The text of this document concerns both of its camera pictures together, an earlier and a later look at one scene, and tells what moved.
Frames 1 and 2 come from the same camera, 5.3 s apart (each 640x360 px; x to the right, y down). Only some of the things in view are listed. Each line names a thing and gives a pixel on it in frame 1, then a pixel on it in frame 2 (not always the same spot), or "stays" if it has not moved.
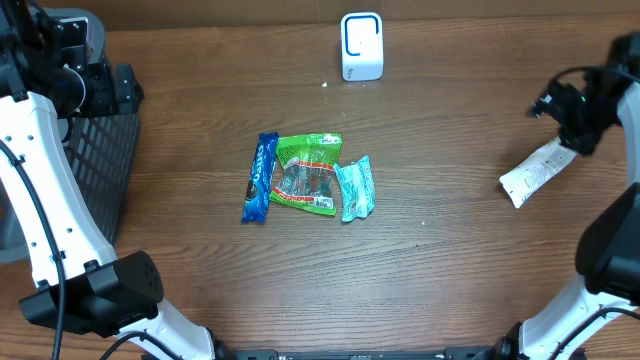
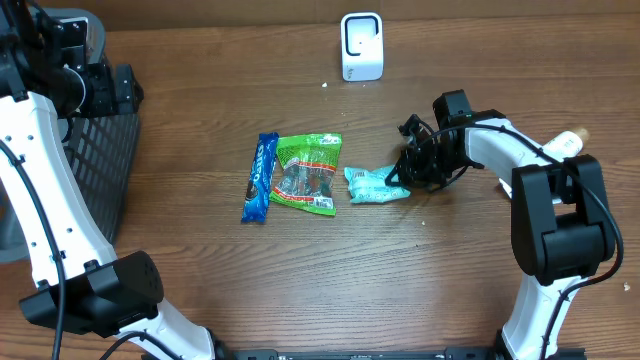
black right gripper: [585, 137] -> [406, 168]
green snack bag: [307, 180] stays
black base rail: [361, 354] stays
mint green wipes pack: [358, 190] -> [369, 185]
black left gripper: [107, 103] stays
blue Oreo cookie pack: [259, 188] stays
